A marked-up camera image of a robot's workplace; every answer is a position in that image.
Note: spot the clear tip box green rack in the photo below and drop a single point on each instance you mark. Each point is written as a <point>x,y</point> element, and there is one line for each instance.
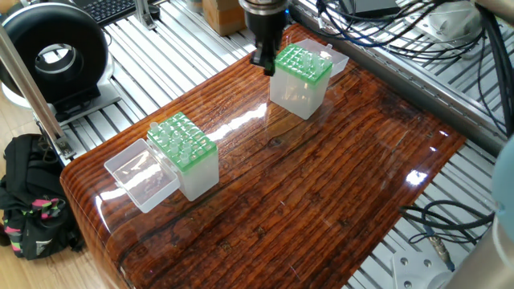
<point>197,181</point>

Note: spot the brown cardboard box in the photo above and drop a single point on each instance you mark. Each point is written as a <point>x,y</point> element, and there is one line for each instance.
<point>225,16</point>

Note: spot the black round device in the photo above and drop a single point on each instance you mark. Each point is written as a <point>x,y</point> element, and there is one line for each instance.
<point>80,48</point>

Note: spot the black backpack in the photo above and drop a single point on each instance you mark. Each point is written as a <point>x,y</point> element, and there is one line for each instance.
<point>32,185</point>

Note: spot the clear tip box with tips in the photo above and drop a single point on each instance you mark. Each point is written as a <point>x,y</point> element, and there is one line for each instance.
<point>301,96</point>

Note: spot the aluminium bracket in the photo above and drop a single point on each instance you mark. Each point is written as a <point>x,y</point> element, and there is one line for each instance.
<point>147,14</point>

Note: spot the white plastic device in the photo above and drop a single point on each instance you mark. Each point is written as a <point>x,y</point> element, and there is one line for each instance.
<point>454,20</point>

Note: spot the aluminium frame post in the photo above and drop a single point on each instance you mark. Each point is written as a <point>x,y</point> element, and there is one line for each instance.
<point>32,92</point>

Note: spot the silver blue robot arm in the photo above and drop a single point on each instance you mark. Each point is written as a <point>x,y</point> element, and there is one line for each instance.
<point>504,217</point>

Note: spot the black keyboard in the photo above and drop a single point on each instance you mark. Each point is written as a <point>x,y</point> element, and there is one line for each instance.
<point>108,10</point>

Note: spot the glossy brown wooden board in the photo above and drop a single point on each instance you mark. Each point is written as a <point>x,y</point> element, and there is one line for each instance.
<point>321,185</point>

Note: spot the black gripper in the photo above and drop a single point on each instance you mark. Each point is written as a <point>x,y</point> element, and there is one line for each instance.
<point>265,28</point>

